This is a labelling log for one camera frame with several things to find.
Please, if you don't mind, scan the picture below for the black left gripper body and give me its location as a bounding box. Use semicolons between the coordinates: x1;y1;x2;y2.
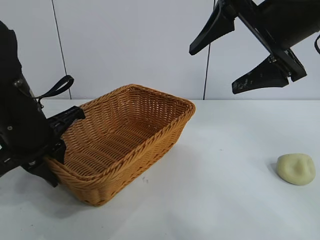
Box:
0;76;67;178

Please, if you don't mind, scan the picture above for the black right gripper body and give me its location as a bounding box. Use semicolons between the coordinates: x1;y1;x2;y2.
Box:
217;0;320;83

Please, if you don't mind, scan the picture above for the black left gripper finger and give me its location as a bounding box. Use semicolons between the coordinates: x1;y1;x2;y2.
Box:
48;105;86;137
24;157;60;188

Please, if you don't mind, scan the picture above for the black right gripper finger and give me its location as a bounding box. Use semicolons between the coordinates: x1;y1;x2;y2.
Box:
231;57;291;95
188;2;236;56

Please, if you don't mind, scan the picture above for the black strap loop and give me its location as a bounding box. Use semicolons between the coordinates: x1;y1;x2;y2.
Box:
33;74;75;101

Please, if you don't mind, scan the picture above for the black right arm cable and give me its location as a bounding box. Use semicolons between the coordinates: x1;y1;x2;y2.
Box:
313;33;320;56

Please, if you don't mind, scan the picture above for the pale yellow egg yolk pastry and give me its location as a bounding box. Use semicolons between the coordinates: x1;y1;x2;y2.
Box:
276;152;316;186

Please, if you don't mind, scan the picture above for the woven tan wicker basket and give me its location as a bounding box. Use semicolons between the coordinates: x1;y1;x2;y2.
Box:
44;84;197;207

